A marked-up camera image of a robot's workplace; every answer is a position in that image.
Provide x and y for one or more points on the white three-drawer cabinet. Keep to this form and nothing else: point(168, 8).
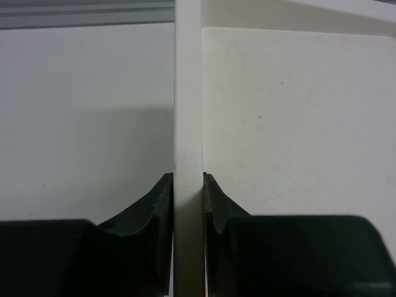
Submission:
point(291, 106)

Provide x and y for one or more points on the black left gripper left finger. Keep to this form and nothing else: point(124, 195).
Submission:
point(127, 255)

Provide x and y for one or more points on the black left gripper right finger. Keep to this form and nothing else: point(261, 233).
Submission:
point(291, 255)

